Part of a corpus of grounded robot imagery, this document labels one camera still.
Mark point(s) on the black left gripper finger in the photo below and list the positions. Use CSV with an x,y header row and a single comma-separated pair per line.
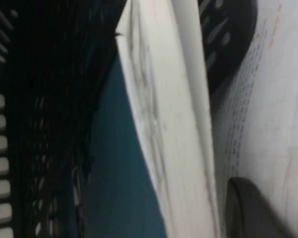
x,y
253,213

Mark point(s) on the white orange-edged ROS2 book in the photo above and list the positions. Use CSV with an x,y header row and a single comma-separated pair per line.
x,y
270,99

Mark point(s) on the teal and white book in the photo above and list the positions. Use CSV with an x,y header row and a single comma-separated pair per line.
x,y
164,99

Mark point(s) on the black plastic file rack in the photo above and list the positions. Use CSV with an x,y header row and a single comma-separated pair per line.
x,y
39,74

